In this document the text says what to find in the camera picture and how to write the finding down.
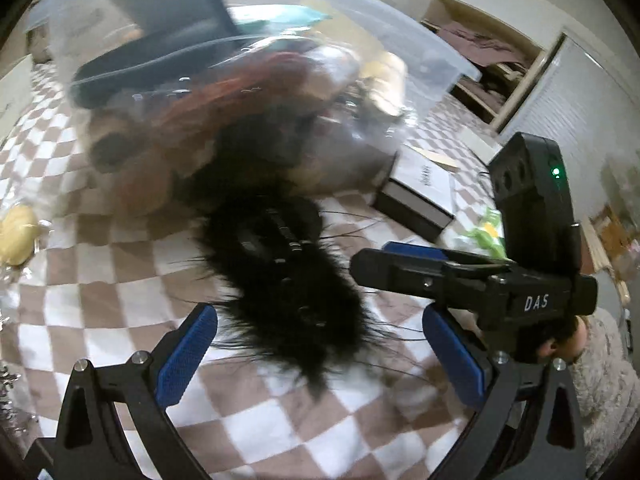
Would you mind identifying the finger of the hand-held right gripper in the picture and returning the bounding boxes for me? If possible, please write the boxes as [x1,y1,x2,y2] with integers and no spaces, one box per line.
[382,241,516,272]
[350,247,496,322]

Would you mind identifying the reddish brown hair piece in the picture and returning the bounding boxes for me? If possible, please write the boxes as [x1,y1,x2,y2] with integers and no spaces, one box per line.
[150,50,331,136]

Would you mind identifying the brown cardboard boxes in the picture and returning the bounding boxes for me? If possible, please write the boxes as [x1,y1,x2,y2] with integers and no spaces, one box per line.
[592,205,640,281]

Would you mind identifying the black fur piece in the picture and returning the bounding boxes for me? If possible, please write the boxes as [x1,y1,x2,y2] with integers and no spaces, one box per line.
[185,115,431,403]

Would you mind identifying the closet alcove shelf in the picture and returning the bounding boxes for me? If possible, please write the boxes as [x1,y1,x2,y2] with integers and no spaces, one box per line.
[420,0,548,133]

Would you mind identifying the clear plastic storage box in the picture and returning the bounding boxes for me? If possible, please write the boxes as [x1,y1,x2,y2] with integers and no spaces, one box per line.
[25,0,483,201]

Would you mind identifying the checkered bed sheet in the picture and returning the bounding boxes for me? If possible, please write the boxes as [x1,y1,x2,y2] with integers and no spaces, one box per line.
[0,60,506,480]

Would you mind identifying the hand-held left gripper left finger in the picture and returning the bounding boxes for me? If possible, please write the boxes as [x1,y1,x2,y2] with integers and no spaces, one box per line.
[22,302,219,480]

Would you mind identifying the clear bag with yellow puff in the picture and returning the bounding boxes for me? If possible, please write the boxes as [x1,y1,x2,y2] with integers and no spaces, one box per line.
[0,200,51,281]

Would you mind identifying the silver bead string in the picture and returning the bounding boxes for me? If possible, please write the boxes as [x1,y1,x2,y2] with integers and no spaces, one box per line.
[0,365,16,421]

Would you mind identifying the person's right hand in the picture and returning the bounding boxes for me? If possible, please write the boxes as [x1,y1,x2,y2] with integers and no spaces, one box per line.
[525,315,588,363]

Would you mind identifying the black framed mirror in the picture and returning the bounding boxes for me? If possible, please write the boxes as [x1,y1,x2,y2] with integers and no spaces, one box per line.
[70,0,241,111]

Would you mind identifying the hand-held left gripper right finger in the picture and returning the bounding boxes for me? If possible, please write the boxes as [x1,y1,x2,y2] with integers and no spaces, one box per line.
[422,305,588,480]

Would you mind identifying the pink clothes pile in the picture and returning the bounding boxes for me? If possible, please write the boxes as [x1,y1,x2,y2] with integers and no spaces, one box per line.
[437,20,526,68]

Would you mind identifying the green dotted wipes pack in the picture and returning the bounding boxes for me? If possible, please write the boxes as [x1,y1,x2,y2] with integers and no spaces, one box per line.
[452,205,506,261]

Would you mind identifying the white gift box black edge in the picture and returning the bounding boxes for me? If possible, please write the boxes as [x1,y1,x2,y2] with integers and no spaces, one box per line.
[375,147,458,243]

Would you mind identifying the white shutter door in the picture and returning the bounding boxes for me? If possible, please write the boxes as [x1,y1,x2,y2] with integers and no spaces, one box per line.
[500,35,640,221]

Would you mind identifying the person's right forearm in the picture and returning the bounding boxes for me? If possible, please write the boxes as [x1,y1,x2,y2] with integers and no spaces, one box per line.
[565,307,640,480]

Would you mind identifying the teal wipes pack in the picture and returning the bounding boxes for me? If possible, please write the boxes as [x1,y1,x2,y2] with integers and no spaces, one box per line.
[240,2,333,28]

